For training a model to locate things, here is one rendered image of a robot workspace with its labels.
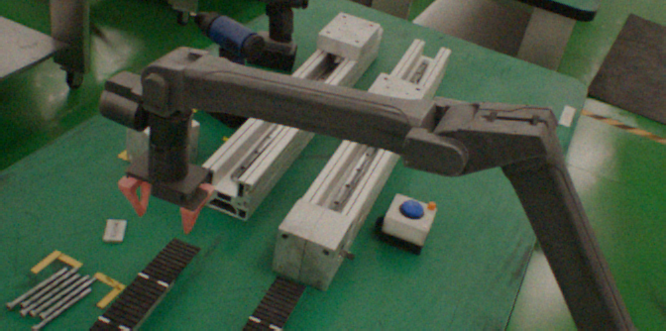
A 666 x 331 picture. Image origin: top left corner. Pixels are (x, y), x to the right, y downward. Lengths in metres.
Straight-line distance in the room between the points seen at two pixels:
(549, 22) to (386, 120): 2.09
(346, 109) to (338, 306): 0.46
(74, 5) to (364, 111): 2.23
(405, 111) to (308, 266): 0.46
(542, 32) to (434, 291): 1.77
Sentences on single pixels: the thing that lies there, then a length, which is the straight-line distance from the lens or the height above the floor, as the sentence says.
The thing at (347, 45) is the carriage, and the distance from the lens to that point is 1.71.
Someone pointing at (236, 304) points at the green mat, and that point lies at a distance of 1.16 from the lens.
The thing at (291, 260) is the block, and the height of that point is 0.82.
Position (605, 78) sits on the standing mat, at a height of 0.02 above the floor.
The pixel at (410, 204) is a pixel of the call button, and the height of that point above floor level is 0.85.
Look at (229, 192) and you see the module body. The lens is 1.29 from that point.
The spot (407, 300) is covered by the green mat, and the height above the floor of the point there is 0.78.
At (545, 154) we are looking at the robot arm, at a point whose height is 1.26.
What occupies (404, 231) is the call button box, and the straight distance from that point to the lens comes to 1.29.
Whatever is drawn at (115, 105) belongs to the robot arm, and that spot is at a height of 1.10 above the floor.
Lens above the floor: 1.63
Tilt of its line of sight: 33 degrees down
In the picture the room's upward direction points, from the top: 12 degrees clockwise
